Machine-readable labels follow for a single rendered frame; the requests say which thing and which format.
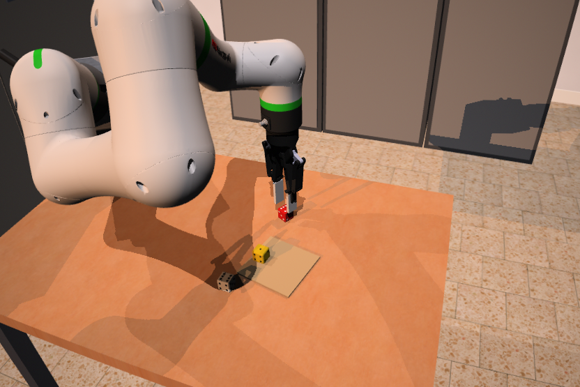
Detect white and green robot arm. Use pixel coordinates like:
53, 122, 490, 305
0, 0, 306, 208

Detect yellow die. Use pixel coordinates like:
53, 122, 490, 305
252, 244, 270, 264

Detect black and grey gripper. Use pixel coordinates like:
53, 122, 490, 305
262, 129, 306, 213

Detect dark red die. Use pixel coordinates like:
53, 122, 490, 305
278, 204, 293, 222

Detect tan flat mat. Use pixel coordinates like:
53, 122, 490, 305
236, 236, 320, 298

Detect white die with black pips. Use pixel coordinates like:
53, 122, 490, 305
217, 272, 236, 292

